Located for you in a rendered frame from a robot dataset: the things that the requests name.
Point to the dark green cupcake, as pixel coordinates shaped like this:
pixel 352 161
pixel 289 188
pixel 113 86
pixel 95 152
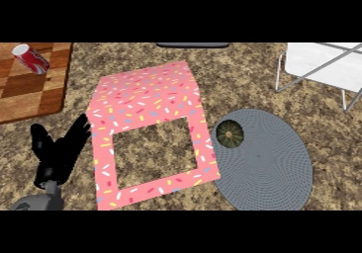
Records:
pixel 230 133

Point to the dark grey appliance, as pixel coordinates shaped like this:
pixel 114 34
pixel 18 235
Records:
pixel 193 44

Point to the pink sprinkled box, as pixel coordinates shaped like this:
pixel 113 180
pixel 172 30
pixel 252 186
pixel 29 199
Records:
pixel 145 99

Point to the grey round placemat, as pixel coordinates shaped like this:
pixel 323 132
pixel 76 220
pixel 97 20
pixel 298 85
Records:
pixel 271 164

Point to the red soda can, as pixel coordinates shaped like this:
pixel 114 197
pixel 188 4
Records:
pixel 32 59

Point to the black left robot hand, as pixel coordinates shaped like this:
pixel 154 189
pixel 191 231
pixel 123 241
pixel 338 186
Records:
pixel 63 151

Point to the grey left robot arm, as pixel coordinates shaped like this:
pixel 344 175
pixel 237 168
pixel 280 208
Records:
pixel 43 201

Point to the wooden checkered cutting board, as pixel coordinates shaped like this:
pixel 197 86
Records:
pixel 24 85

